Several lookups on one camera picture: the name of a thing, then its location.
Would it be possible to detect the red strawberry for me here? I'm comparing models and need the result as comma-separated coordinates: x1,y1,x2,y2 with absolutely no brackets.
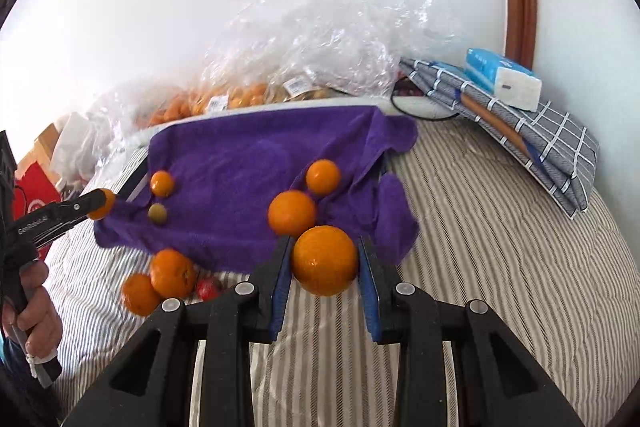
195,277,221,301

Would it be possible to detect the large orange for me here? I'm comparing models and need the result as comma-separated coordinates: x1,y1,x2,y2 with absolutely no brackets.
150,249,196,299
291,225,359,297

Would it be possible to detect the green kiwi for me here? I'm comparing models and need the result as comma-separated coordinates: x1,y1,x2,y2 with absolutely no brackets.
148,202,168,225

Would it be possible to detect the small orange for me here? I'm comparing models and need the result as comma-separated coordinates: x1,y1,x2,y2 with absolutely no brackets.
150,170,176,198
305,158,342,197
120,273,160,317

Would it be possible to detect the person's left hand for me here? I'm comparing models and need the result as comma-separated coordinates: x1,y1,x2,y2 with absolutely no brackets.
2,261,63,359

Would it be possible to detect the red paper shopping bag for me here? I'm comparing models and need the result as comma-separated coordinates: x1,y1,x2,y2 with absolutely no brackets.
12,160,62,263

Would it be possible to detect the white plastic bag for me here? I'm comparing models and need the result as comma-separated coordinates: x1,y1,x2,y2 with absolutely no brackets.
50,112,98,183

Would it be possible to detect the black tray under towel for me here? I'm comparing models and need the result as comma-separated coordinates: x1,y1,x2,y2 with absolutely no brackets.
117,159,149,202

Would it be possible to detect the purple towel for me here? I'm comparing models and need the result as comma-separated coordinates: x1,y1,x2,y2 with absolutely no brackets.
94,106,419,273

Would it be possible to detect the white long power strip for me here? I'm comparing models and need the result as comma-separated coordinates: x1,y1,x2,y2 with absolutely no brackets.
125,96,454,146

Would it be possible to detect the striped grey bed quilt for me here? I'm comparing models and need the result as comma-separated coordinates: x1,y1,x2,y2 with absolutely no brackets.
47,118,639,426

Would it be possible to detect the grey checked folded cloth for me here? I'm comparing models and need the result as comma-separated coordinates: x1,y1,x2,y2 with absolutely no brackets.
399,57,599,218

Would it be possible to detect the clear bag of oranges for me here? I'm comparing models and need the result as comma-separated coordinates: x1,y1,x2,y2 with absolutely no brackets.
134,49,298,129

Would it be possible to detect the blue white tissue pack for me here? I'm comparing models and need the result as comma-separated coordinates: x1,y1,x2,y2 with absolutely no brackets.
464,48,542,112

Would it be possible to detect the clear crumpled plastic bag right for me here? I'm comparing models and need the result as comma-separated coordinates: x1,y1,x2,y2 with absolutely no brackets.
271,0,464,98

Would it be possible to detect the black cable loop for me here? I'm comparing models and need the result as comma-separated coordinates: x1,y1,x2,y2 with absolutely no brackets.
389,76,461,122

